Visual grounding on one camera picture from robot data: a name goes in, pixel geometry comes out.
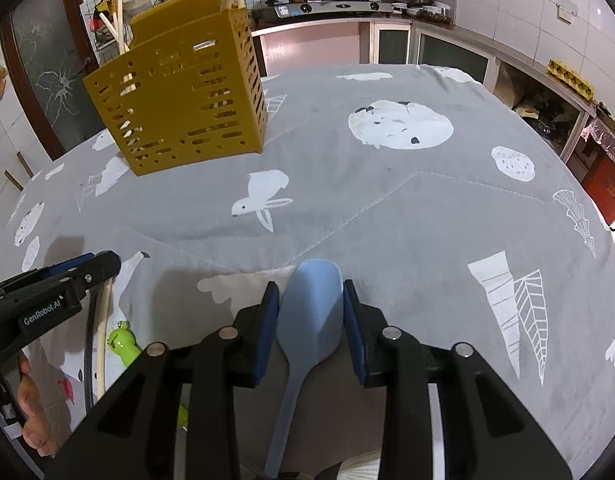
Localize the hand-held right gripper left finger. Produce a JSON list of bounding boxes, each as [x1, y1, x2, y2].
[[42, 281, 281, 480]]

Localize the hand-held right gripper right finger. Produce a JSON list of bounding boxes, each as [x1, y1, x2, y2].
[[342, 279, 573, 480]]

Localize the yellow slotted utensil holder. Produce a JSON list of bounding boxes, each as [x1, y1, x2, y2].
[[82, 0, 268, 177]]

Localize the brown glass panel door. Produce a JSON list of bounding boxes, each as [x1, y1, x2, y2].
[[0, 0, 102, 157]]

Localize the yellow egg carton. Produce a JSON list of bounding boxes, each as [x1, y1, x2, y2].
[[546, 57, 596, 101]]

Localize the person's left hand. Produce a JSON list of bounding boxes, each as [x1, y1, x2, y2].
[[15, 355, 59, 459]]

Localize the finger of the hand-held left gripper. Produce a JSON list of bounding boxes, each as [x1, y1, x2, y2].
[[38, 254, 97, 280], [0, 250, 121, 311]]

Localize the kitchen counter cabinets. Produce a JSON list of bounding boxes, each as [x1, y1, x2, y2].
[[250, 15, 601, 161]]

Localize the steel gas stove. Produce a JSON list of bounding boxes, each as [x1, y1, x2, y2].
[[250, 0, 394, 24]]

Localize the red box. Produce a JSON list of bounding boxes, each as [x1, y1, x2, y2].
[[581, 146, 615, 227]]

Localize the green handled metal fork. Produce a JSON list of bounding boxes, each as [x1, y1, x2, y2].
[[106, 321, 190, 430]]

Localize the light blue plastic spoon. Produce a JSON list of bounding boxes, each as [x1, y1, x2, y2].
[[264, 258, 345, 479]]

